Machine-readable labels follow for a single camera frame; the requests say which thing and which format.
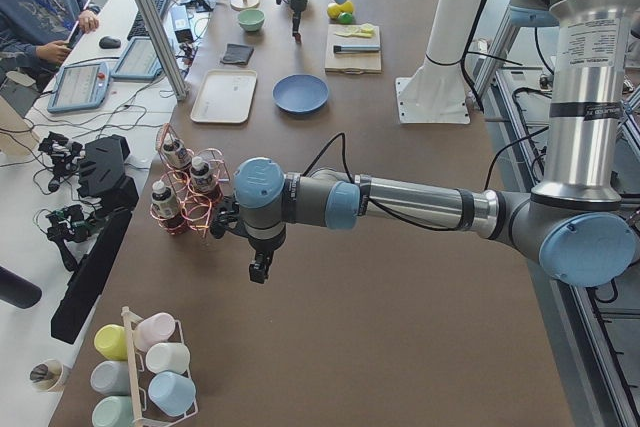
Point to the green cup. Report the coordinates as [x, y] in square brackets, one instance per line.
[113, 411]

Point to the steel muddler black tip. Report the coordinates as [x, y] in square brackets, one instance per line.
[355, 49]

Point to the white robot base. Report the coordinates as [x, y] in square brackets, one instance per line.
[436, 91]

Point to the grey folded cloth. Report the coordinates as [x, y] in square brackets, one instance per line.
[237, 54]

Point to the green bowl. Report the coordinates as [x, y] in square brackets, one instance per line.
[251, 20]

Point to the wooden cutting board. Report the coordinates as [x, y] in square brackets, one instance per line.
[352, 63]

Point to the aluminium frame post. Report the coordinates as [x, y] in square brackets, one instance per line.
[162, 47]

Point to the yellow cup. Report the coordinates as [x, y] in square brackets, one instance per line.
[110, 342]

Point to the yellow lemon far side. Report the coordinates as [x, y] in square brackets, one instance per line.
[347, 7]

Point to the green lime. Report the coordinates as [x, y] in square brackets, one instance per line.
[345, 18]

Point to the pink cup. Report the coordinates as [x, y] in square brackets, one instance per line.
[153, 330]

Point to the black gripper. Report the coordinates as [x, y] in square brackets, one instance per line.
[298, 8]
[263, 246]

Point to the tea bottle front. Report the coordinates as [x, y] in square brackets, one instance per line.
[166, 209]

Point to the copper wire bottle rack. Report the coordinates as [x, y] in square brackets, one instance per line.
[197, 209]

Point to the tea bottle right back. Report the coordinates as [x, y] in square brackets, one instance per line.
[205, 178]

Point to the yellow lemon near board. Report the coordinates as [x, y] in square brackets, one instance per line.
[333, 10]

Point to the tea bottle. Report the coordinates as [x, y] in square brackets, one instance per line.
[205, 178]
[176, 155]
[166, 209]

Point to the lower lemon slice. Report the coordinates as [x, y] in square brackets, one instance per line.
[367, 27]

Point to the blue cup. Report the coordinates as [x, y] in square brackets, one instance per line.
[172, 393]

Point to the cream rabbit tray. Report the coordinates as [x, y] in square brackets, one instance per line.
[225, 97]

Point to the white cup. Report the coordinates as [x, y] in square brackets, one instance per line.
[168, 356]

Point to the teach pendant with red button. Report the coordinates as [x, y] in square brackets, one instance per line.
[80, 87]

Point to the yellow plastic knife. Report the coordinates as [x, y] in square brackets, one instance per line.
[362, 34]

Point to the black computer mouse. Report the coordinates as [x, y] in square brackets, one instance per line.
[108, 43]

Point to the grey cup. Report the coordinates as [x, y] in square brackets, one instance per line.
[111, 378]

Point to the tea bottle left back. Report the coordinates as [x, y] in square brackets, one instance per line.
[176, 155]

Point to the blue plate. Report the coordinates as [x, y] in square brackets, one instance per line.
[300, 94]

